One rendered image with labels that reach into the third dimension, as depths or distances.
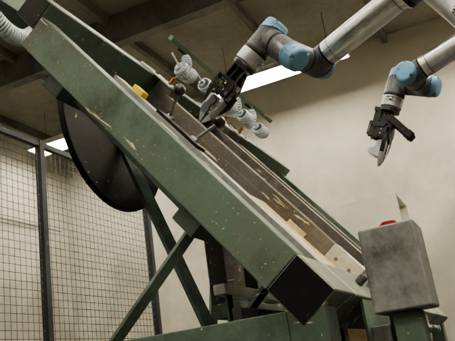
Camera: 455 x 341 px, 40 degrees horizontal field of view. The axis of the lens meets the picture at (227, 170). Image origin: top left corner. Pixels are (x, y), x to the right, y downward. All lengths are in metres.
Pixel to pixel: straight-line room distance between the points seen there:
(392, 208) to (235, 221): 4.42
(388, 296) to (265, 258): 0.29
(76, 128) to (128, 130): 1.04
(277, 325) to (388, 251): 0.29
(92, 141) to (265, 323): 1.57
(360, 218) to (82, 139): 3.62
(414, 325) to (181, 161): 0.67
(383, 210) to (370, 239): 4.48
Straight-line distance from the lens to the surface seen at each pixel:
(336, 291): 1.40
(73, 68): 1.89
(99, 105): 1.78
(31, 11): 2.08
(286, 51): 1.75
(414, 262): 1.36
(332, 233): 2.55
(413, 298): 1.35
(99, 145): 2.84
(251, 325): 1.45
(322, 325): 1.40
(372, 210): 5.88
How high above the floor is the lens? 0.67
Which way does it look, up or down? 18 degrees up
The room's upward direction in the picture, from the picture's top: 8 degrees counter-clockwise
